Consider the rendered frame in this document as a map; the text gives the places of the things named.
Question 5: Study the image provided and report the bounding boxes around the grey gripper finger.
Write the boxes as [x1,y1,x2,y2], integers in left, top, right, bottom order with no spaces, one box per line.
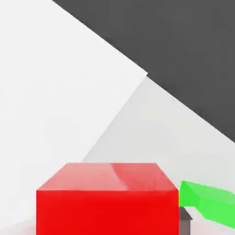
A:
[178,206,235,235]

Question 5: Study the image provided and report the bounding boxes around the small red cube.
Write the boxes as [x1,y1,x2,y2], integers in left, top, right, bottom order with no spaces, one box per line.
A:
[36,162,179,235]

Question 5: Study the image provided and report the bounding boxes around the small green cube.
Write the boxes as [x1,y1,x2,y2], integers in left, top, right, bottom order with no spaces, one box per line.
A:
[178,180,235,229]

